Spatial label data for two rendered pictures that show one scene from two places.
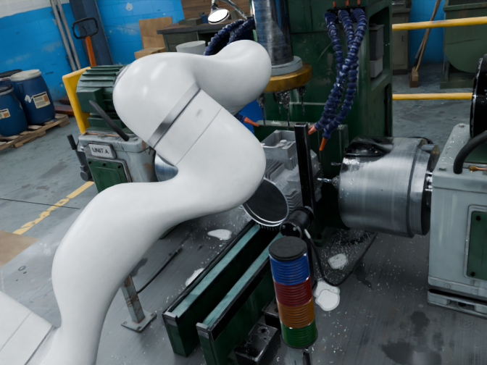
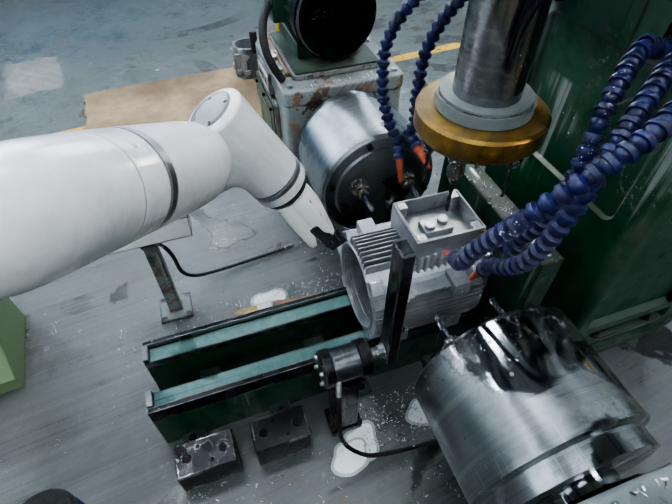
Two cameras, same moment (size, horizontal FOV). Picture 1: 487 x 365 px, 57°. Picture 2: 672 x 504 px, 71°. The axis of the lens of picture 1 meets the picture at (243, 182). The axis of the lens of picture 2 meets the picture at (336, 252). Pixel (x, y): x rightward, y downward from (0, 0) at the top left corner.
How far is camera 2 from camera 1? 71 cm
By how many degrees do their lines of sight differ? 34
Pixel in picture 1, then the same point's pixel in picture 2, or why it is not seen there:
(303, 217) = (349, 365)
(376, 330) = not seen: outside the picture
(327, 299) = (349, 456)
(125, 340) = (145, 320)
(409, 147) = (570, 420)
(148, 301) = (204, 290)
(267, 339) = (213, 463)
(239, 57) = not seen: outside the picture
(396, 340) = not seen: outside the picture
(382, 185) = (470, 433)
